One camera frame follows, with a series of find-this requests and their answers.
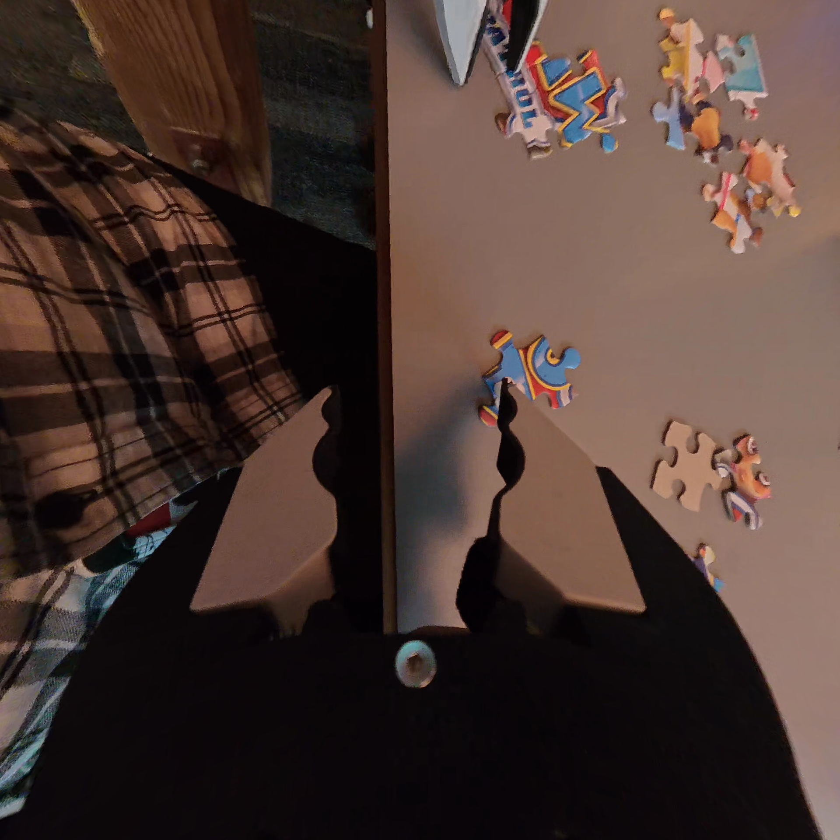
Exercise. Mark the orange dog face puzzle piece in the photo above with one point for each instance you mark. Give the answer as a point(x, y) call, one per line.
point(748, 482)

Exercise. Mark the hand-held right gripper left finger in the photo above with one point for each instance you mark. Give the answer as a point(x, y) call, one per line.
point(275, 525)

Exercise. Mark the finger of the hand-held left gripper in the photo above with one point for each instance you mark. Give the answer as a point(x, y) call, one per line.
point(463, 33)
point(528, 26)

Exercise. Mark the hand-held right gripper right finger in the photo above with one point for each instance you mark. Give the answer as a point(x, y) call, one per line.
point(564, 525)

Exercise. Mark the yellow pink puzzle piece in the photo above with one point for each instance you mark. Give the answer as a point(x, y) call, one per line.
point(686, 52)

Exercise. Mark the blue red logo puzzle piece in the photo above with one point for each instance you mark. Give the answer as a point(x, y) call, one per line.
point(531, 367)

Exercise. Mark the wooden furniture leg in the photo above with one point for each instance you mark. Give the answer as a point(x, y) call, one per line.
point(170, 79)

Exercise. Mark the assembled logo puzzle section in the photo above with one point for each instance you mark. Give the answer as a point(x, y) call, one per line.
point(571, 98)

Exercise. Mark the orange red striped puzzle piece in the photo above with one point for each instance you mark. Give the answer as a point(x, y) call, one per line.
point(732, 216)

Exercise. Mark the plaid shirt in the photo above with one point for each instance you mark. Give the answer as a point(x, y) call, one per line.
point(98, 295)

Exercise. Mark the grey purple puzzle piece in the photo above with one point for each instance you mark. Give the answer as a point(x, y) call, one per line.
point(686, 466)

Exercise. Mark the orange fur puzzle piece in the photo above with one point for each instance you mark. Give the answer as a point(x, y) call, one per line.
point(768, 174)

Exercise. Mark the teal white puzzle piece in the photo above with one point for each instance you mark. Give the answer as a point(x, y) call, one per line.
point(745, 72)

